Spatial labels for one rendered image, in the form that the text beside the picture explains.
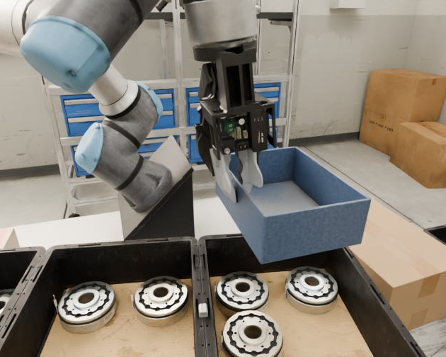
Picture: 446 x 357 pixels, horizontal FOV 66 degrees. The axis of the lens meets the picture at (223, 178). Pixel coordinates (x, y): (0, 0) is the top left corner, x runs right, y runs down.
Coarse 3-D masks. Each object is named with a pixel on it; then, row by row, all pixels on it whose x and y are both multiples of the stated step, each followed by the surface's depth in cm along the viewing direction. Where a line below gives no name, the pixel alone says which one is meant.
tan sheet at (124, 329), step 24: (120, 288) 72; (120, 312) 67; (192, 312) 67; (48, 336) 62; (72, 336) 62; (96, 336) 62; (120, 336) 62; (144, 336) 62; (168, 336) 62; (192, 336) 62
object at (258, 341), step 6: (246, 324) 60; (252, 324) 60; (258, 324) 60; (240, 330) 58; (264, 330) 58; (240, 336) 57; (246, 336) 57; (264, 336) 57; (246, 342) 56; (252, 342) 56; (258, 342) 56
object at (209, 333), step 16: (208, 240) 72; (352, 256) 66; (208, 272) 62; (208, 288) 59; (368, 288) 59; (208, 304) 57; (384, 304) 56; (208, 320) 53; (400, 320) 53; (208, 336) 50; (400, 336) 51; (208, 352) 48; (416, 352) 49
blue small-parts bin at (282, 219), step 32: (288, 160) 61; (256, 192) 59; (288, 192) 59; (320, 192) 55; (352, 192) 47; (256, 224) 43; (288, 224) 41; (320, 224) 43; (352, 224) 45; (256, 256) 44; (288, 256) 44
